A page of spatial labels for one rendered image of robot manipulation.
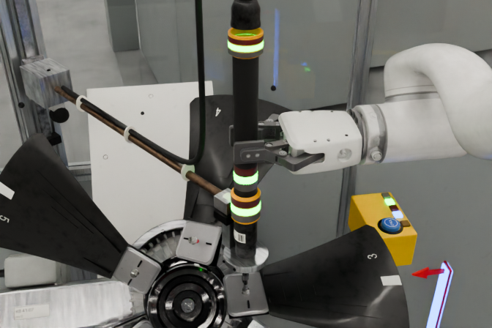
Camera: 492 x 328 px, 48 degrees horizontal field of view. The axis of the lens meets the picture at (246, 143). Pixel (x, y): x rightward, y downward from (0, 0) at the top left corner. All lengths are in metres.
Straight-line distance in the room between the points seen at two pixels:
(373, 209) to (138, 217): 0.53
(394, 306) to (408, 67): 0.40
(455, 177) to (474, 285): 0.53
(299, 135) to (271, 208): 1.01
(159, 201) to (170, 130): 0.15
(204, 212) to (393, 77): 0.37
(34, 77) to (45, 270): 0.40
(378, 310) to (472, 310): 1.47
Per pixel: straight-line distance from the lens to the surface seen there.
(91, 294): 1.04
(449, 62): 0.72
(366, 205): 1.32
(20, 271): 1.10
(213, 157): 0.94
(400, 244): 1.27
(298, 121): 0.77
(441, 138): 0.80
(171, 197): 1.14
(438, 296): 1.07
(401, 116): 0.78
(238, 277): 0.96
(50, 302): 1.05
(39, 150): 0.90
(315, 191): 1.74
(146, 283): 0.94
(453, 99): 0.69
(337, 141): 0.73
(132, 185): 1.15
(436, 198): 1.92
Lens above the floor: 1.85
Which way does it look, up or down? 31 degrees down
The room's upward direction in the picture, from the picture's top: straight up
